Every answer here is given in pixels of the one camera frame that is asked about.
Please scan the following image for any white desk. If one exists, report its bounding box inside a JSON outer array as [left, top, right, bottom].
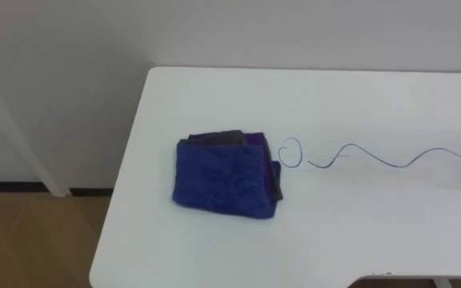
[[89, 66, 461, 288]]

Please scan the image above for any folded blue cloth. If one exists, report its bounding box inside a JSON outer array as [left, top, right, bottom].
[[171, 129, 284, 220]]

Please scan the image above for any white slanted leg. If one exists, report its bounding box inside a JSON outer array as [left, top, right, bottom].
[[0, 68, 71, 198]]

